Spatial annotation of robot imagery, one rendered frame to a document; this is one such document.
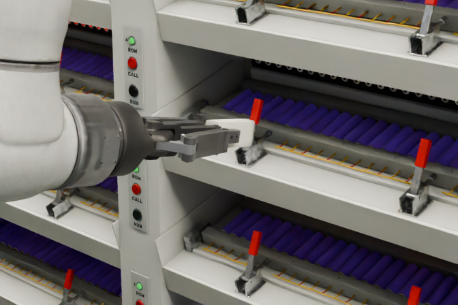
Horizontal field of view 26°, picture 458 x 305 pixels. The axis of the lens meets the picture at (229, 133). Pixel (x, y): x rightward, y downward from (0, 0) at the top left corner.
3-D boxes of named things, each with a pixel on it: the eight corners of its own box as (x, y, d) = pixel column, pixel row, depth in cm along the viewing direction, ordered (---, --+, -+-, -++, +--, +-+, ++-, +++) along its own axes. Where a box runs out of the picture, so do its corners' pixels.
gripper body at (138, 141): (60, 167, 100) (127, 162, 107) (118, 187, 94) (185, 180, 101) (69, 93, 98) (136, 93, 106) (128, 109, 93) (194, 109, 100)
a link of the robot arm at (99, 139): (73, 201, 90) (121, 196, 94) (85, 102, 88) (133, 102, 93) (12, 178, 96) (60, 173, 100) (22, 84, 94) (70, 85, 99)
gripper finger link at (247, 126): (210, 120, 109) (215, 122, 109) (250, 120, 114) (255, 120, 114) (206, 147, 109) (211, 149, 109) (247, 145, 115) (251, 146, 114)
